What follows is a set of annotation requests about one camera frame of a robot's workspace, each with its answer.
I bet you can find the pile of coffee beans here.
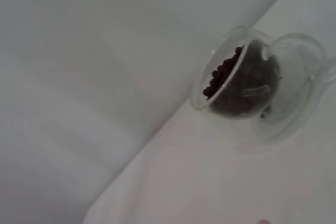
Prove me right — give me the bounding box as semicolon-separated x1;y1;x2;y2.
202;42;282;118

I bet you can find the clear glass saucer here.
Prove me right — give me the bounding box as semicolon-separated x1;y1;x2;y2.
248;33;328;142

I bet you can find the clear double-wall glass cup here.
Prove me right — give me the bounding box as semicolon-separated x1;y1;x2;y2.
190;25;336;121

